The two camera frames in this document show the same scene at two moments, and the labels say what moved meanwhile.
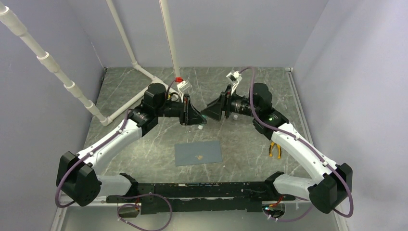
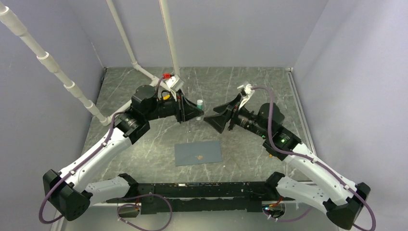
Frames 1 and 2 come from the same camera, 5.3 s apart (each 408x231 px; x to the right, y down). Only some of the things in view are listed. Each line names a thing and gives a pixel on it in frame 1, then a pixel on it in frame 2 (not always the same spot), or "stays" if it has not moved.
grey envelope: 197,153 stays
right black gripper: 214,109 -> 219,121
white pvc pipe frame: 16,23 stays
